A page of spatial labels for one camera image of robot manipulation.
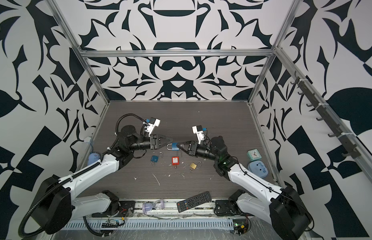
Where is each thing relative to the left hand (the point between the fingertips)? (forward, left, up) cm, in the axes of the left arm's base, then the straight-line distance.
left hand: (173, 139), depth 68 cm
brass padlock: (-2, -10, -28) cm, 29 cm away
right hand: (-3, -2, -3) cm, 4 cm away
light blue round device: (-6, -45, -24) cm, 51 cm away
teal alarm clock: (+3, -47, -26) cm, 54 cm away
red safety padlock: (+1, +1, -27) cm, 27 cm away
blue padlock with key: (-2, 0, -4) cm, 5 cm away
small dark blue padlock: (+3, +13, -26) cm, 29 cm away
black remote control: (-20, -9, -26) cm, 35 cm away
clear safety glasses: (-21, +9, -27) cm, 35 cm away
